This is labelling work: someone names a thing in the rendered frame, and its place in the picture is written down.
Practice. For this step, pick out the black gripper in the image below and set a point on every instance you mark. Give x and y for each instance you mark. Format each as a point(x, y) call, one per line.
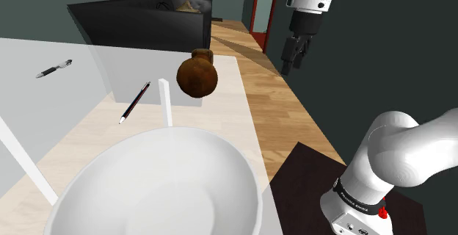
point(302, 25)

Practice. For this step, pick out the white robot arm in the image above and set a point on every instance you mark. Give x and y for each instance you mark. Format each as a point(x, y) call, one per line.
point(390, 162)

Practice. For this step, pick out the red framed door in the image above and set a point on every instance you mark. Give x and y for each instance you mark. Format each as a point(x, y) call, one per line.
point(264, 8)

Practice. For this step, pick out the brown round vase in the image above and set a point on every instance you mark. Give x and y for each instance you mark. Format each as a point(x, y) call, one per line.
point(196, 75)

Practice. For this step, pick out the dark robot stand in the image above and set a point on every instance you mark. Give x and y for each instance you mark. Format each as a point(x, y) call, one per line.
point(307, 195)

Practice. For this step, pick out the black sofa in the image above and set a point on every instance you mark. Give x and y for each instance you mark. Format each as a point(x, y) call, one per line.
point(143, 23)

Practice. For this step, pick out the black and red pen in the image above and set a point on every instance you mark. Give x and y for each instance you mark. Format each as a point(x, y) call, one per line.
point(135, 102)

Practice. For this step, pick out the large white bowl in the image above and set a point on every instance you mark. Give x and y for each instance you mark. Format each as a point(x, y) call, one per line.
point(157, 187)

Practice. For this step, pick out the black and silver pen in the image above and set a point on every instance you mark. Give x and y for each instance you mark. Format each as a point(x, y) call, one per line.
point(53, 68)

